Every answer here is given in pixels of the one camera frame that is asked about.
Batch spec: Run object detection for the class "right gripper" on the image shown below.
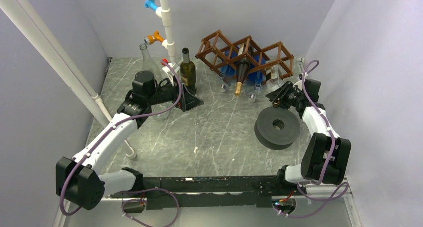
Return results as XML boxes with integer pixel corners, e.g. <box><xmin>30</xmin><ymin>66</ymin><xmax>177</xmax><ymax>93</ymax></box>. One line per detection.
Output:
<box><xmin>266</xmin><ymin>81</ymin><xmax>304</xmax><ymax>109</ymax></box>

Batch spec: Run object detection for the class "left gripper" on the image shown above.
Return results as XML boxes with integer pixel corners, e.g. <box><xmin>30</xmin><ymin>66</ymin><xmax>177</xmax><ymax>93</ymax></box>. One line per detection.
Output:
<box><xmin>147</xmin><ymin>75</ymin><xmax>204</xmax><ymax>111</ymax></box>

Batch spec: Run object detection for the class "green bottle grey cap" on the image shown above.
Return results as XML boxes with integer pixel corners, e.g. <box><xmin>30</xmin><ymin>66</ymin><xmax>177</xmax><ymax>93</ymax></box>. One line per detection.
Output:
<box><xmin>180</xmin><ymin>47</ymin><xmax>197</xmax><ymax>94</ymax></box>

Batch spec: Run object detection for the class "brown bottle gold foil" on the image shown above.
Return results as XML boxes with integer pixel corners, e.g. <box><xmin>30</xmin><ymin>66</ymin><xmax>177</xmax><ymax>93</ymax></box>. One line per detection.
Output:
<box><xmin>234</xmin><ymin>58</ymin><xmax>251</xmax><ymax>96</ymax></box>

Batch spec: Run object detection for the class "clear bottle dark label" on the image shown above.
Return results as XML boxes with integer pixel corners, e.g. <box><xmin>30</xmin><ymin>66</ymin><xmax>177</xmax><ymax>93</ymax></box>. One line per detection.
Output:
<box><xmin>139</xmin><ymin>43</ymin><xmax>160</xmax><ymax>77</ymax></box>

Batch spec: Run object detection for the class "clear square bottle black cap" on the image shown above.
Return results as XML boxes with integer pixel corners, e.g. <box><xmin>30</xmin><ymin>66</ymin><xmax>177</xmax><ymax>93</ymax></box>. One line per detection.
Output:
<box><xmin>266</xmin><ymin>63</ymin><xmax>283</xmax><ymax>92</ymax></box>

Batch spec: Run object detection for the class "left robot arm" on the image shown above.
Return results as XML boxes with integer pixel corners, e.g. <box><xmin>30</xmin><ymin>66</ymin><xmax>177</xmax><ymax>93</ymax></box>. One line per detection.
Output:
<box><xmin>55</xmin><ymin>71</ymin><xmax>204</xmax><ymax>216</ymax></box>

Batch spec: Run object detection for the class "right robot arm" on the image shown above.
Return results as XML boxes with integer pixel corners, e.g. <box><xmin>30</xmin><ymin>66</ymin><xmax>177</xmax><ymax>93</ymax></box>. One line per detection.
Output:
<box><xmin>266</xmin><ymin>79</ymin><xmax>351</xmax><ymax>195</ymax></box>

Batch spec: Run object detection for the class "clear bottle chrome cap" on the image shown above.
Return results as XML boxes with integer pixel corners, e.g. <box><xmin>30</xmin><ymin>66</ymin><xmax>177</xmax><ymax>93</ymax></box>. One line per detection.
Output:
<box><xmin>246</xmin><ymin>71</ymin><xmax>266</xmax><ymax>102</ymax></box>

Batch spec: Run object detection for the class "blue bottle silver cap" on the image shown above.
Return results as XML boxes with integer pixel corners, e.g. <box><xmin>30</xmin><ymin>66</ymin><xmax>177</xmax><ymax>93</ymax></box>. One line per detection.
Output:
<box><xmin>218</xmin><ymin>64</ymin><xmax>236</xmax><ymax>93</ymax></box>

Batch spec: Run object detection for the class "brown wooden wine rack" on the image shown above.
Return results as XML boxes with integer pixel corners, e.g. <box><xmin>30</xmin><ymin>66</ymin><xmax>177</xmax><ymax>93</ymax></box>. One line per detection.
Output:
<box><xmin>195</xmin><ymin>29</ymin><xmax>294</xmax><ymax>79</ymax></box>

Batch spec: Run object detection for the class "clear glass jar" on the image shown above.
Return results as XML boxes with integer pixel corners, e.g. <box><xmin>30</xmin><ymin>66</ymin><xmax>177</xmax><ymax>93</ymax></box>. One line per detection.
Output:
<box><xmin>152</xmin><ymin>102</ymin><xmax>170</xmax><ymax>120</ymax></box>

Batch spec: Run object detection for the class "dark grey foam spool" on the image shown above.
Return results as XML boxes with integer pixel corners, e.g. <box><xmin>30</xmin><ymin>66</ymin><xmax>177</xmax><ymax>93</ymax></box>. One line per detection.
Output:
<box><xmin>254</xmin><ymin>107</ymin><xmax>300</xmax><ymax>150</ymax></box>

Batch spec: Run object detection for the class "white pvc pipe stand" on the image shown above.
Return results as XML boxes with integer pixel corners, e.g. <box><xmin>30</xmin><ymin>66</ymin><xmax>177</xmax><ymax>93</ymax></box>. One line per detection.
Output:
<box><xmin>155</xmin><ymin>0</ymin><xmax>177</xmax><ymax>64</ymax></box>

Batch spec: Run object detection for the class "orange tap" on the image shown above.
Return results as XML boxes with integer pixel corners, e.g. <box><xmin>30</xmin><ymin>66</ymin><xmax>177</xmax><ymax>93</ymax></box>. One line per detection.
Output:
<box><xmin>144</xmin><ymin>30</ymin><xmax>164</xmax><ymax>45</ymax></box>

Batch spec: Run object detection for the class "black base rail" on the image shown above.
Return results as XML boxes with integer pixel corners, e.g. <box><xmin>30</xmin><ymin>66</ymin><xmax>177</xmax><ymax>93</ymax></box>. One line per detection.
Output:
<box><xmin>112</xmin><ymin>168</ymin><xmax>297</xmax><ymax>210</ymax></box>

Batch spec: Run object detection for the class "white diagonal frame pipe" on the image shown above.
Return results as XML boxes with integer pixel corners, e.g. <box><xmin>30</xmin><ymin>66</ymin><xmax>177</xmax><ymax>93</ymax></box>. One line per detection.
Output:
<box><xmin>0</xmin><ymin>0</ymin><xmax>138</xmax><ymax>160</ymax></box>

